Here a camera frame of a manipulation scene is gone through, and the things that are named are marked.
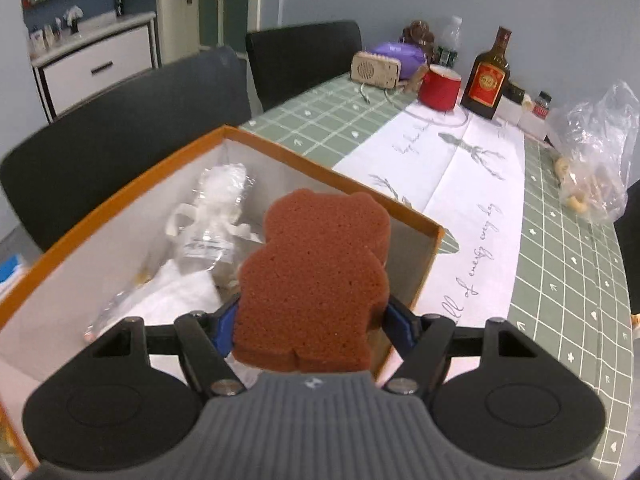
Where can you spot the wooden speaker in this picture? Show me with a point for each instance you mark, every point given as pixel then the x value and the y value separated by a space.
pixel 375 66

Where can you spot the clear plastic water bottle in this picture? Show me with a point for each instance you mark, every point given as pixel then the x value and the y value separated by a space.
pixel 450 40

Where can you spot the black chair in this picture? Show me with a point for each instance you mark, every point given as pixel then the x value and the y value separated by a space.
pixel 125 135
pixel 305 60

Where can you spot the clear plastic bag of food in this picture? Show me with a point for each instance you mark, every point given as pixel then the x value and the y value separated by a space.
pixel 590 150

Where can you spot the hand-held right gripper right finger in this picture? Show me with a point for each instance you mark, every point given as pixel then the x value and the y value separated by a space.
pixel 400 325

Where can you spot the brown liquor bottle red label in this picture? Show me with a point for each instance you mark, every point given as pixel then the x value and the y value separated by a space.
pixel 487 85

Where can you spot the brown fuzzy toy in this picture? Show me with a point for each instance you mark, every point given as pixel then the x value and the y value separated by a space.
pixel 226 275

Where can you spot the brown bear-shaped sponge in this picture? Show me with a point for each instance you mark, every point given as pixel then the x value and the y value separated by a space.
pixel 310 285

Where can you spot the white fluffy item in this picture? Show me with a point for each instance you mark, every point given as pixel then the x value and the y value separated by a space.
pixel 220 185

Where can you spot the small jar red label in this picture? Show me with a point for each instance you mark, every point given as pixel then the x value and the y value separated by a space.
pixel 542 105

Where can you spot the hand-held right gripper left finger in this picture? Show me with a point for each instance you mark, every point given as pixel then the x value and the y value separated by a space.
pixel 226 327

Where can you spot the red mug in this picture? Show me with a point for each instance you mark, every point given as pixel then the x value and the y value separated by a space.
pixel 440 87

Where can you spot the green checked tablecloth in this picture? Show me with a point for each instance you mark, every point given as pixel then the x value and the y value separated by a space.
pixel 565 270

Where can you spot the brown teddy bear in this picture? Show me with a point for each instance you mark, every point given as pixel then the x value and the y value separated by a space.
pixel 419 32

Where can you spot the orange cardboard box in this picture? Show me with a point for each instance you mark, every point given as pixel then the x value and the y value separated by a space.
pixel 300 170

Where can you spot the purple pouch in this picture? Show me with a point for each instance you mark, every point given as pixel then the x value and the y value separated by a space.
pixel 400 52

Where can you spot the blue white milk carton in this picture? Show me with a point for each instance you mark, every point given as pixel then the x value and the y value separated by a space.
pixel 12 275

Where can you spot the white paper sheets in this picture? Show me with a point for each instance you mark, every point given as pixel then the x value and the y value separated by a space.
pixel 450 175

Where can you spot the white cabinet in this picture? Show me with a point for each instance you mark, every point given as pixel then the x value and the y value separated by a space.
pixel 90 70

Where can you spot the glass pane door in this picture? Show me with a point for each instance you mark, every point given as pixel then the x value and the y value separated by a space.
pixel 225 0

